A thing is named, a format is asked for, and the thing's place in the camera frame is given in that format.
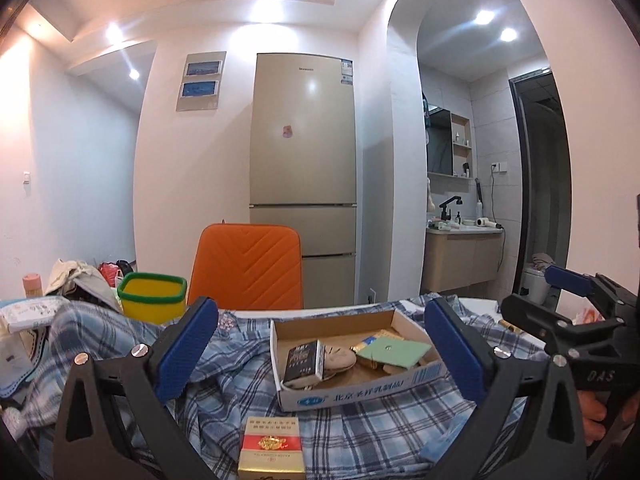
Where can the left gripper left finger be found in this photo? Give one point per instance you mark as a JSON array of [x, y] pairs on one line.
[[178, 349]]

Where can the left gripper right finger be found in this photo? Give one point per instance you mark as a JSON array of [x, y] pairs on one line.
[[460, 350]]

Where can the green cloth pouch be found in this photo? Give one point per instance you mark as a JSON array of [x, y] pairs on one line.
[[400, 353]]

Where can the gold blue cigarette pack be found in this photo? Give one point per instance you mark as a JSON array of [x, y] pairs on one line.
[[372, 338]]

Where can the black cigarette box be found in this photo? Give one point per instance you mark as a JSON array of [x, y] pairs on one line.
[[304, 365]]

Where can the tan cigarette box gold emblem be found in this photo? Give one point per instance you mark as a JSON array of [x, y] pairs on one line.
[[271, 449]]

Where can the blue tissue packet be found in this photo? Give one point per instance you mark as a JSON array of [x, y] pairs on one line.
[[434, 449]]

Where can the right hand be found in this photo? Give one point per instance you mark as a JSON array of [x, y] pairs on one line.
[[594, 413]]

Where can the yellow basket green rim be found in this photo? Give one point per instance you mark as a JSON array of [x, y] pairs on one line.
[[152, 298]]

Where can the orange quilted chair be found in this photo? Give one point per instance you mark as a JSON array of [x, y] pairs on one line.
[[248, 267]]

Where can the bathroom vanity cabinet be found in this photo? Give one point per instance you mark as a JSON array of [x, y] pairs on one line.
[[460, 258]]

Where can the white toilet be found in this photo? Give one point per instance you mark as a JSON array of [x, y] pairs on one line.
[[534, 286]]

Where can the blue plaid shirt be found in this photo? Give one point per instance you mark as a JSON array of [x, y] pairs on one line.
[[379, 439]]

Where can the beige bag pile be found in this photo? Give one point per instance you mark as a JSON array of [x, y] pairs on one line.
[[77, 280]]

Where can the bathroom mirror cabinet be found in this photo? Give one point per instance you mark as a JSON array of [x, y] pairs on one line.
[[449, 150]]

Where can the beige refrigerator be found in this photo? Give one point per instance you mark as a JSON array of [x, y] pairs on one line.
[[303, 166]]

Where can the wall electrical panel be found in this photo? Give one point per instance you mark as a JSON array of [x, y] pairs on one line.
[[201, 80]]

